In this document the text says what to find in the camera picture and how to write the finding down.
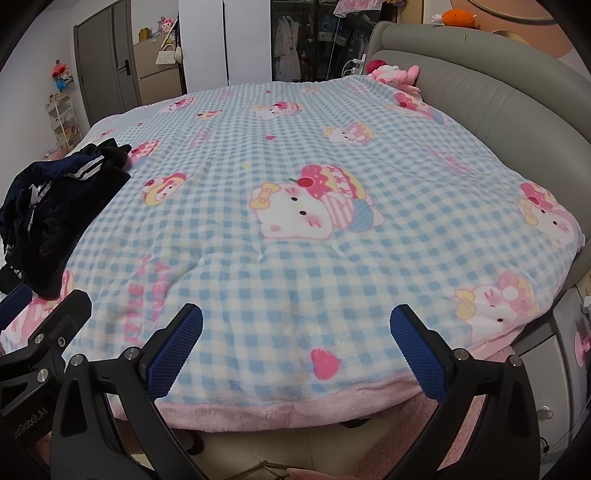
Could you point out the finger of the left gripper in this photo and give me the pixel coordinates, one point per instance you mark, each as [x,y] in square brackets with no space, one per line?
[31,377]
[13,304]

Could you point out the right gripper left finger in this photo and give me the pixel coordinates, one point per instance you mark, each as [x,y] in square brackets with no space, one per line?
[86,443]

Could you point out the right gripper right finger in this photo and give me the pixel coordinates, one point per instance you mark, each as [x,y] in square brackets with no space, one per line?
[505,441]

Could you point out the dark clothes pile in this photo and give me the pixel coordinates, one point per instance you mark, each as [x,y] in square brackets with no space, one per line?
[48,207]

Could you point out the grey nightstand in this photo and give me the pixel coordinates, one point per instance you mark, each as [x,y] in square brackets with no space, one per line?
[556,352]

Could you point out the white shelf rack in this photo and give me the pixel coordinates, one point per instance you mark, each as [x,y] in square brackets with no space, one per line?
[63,121]

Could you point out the red blue plush toy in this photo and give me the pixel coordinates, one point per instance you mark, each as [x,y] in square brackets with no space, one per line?
[61,75]

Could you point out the beige cabinet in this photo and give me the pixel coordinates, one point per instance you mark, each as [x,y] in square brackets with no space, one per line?
[156,82]

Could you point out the grey door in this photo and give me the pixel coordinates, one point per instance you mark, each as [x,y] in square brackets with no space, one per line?
[105,63]

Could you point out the blue checkered cartoon blanket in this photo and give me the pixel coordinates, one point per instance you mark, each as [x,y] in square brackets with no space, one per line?
[296,217]

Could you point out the white handbag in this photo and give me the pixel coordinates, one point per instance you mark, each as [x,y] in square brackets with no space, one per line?
[169,55]

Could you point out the grey padded headboard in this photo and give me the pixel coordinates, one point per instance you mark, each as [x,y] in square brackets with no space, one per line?
[498,92]

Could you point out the white wardrobe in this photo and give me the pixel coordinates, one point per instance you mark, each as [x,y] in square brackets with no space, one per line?
[225,43]

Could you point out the pink plush toy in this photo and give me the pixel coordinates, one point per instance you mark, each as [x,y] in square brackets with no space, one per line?
[394,76]

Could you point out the open dark closet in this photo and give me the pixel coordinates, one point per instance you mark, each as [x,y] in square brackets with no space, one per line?
[309,43]

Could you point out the orange plush toy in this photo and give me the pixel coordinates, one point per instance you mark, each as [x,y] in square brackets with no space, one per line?
[456,18]

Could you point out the pink hanging garment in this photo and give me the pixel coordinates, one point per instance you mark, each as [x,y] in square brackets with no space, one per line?
[344,7]

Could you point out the round orange wall decoration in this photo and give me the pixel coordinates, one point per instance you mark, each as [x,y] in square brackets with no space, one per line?
[521,20]

